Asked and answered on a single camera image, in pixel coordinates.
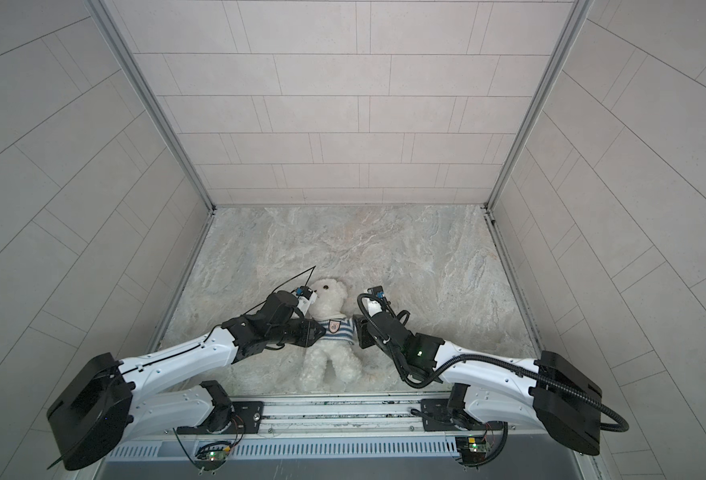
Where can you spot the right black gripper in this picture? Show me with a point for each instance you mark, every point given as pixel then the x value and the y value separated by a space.
pixel 363 331

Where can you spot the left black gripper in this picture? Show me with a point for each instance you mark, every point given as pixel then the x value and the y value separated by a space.
pixel 309 333

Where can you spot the blue white striped knit sweater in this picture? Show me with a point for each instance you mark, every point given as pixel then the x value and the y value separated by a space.
pixel 339 330

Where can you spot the white plush teddy bear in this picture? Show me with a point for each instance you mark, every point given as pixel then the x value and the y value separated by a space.
pixel 335 348

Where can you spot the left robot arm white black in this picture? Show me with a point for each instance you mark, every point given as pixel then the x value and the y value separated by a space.
pixel 112 401

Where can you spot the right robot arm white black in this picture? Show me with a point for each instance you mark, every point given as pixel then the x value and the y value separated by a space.
pixel 547 394

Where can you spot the white ventilation grille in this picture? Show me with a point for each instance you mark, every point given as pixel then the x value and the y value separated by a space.
pixel 295 448

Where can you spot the left green circuit board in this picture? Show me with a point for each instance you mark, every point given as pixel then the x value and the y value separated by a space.
pixel 214 455

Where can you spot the green circuit board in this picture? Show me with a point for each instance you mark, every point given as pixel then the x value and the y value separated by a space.
pixel 214 455
pixel 473 451

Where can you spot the right green circuit board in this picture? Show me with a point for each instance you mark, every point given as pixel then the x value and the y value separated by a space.
pixel 473 451

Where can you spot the right corner aluminium profile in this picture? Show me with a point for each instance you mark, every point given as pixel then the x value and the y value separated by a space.
pixel 574 22

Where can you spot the corner aluminium profile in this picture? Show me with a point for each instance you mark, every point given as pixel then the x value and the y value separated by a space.
pixel 111 34
pixel 574 22

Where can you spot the left corner aluminium profile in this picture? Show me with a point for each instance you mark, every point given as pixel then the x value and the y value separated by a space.
pixel 111 34

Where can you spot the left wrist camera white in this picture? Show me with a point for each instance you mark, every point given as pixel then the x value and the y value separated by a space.
pixel 306 297

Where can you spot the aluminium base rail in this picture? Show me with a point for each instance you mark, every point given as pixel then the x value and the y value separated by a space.
pixel 326 415

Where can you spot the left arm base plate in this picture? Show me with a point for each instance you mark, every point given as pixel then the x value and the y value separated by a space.
pixel 241 417

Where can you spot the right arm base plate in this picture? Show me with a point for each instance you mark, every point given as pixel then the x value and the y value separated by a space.
pixel 436 416

